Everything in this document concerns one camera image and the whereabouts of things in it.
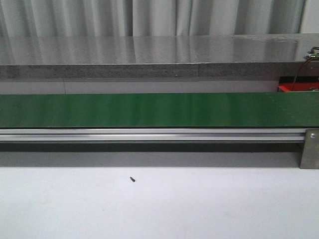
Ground steel conveyor bracket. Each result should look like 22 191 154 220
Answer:
300 129 319 169

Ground green conveyor belt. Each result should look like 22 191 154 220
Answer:
0 92 319 128

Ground aluminium conveyor rail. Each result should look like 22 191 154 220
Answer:
0 128 307 142

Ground grey stone counter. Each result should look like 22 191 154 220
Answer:
0 34 319 79

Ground grey curtain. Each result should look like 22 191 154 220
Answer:
0 0 306 37

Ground red bin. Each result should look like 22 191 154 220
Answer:
277 76 319 92

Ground red and black wires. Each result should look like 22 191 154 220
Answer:
291 46 319 92

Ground green circuit board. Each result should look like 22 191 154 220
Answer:
305 50 319 60

